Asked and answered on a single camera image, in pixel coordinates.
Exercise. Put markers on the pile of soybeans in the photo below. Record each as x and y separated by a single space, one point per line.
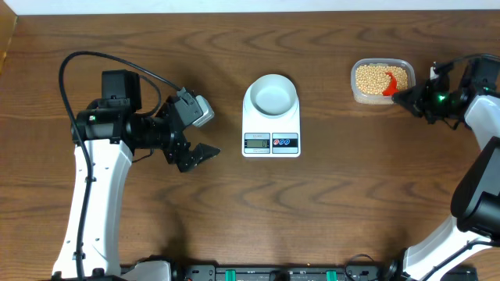
372 80

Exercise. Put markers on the clear plastic container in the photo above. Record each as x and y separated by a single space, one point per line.
362 98

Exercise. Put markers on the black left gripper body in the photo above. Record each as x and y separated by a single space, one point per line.
173 146

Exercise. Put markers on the white digital kitchen scale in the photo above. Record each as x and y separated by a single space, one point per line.
268 137

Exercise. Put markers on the grey round bowl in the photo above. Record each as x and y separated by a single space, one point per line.
273 95

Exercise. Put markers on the red measuring scoop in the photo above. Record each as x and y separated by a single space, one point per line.
392 86

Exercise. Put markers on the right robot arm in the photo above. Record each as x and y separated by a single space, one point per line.
464 90

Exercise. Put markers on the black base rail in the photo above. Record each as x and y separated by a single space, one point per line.
354 271

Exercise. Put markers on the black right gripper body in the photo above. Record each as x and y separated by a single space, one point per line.
440 104

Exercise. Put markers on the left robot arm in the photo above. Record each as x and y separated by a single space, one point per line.
108 133

